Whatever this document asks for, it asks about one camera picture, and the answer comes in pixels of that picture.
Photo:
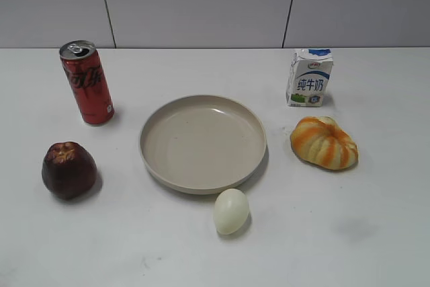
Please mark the dark red wax apple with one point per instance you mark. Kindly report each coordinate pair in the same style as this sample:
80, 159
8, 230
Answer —
68, 170

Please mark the white blue milk carton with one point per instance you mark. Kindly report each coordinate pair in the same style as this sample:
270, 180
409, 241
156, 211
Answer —
310, 72

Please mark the orange striped bread bun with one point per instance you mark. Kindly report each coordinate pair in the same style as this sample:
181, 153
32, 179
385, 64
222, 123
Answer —
321, 142

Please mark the white egg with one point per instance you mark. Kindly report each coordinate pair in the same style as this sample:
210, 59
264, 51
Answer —
231, 211

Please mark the red cola can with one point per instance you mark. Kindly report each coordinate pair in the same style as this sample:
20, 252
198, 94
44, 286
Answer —
82, 66

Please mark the beige round plate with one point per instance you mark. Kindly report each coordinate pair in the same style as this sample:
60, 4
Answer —
203, 144

